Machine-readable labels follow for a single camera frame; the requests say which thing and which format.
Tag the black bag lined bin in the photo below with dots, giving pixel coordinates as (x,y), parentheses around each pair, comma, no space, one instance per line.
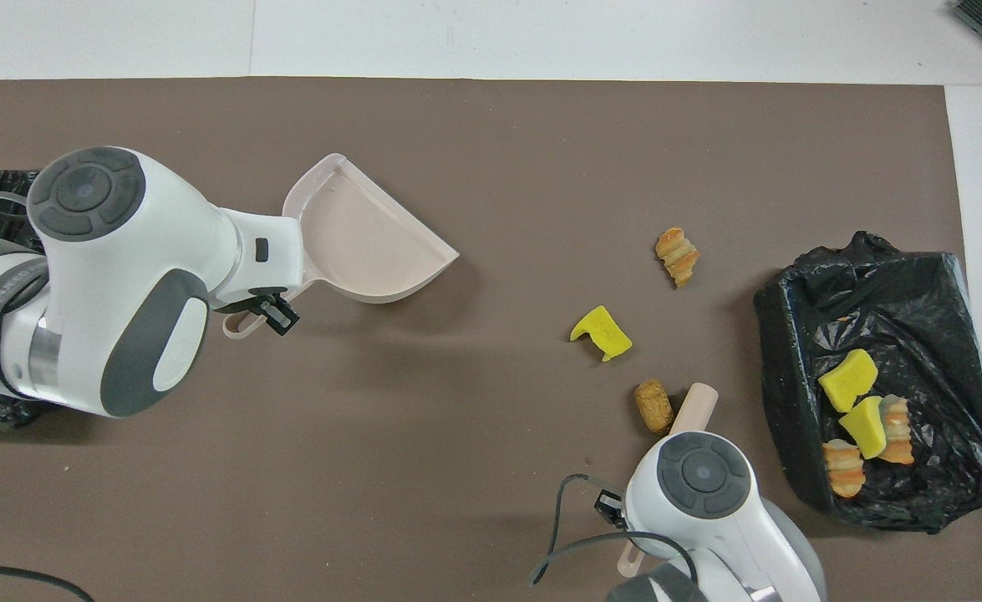
(942,334)

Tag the small brown bread roll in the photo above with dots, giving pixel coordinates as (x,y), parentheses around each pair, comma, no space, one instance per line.
(653,405)

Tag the yellow sponge with green side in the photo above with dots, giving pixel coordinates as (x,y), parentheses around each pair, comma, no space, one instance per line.
(865,426)

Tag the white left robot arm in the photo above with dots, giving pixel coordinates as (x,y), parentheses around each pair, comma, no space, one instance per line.
(123,251)

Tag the yellow blocky sponge piece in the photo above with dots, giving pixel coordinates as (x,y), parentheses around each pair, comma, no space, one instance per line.
(848,380)

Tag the golden croissant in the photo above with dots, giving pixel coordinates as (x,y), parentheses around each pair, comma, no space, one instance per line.
(676,255)

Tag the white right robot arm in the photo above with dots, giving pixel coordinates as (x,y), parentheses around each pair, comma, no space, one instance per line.
(708,502)

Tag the brown table mat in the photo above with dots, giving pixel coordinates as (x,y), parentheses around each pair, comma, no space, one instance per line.
(457,418)

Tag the torn bread chunk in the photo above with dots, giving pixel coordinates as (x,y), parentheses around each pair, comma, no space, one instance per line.
(898,435)
(843,470)

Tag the wooden hand brush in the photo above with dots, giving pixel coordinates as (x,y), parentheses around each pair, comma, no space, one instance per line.
(695,405)

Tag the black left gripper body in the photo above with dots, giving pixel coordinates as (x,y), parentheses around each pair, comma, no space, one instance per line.
(244,303)

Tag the beige plastic dustpan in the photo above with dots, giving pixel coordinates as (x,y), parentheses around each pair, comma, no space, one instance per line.
(373,242)

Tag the yellow notched sponge piece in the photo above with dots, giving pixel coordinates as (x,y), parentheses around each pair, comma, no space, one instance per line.
(606,333)

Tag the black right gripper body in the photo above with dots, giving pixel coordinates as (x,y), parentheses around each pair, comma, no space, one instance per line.
(610,508)

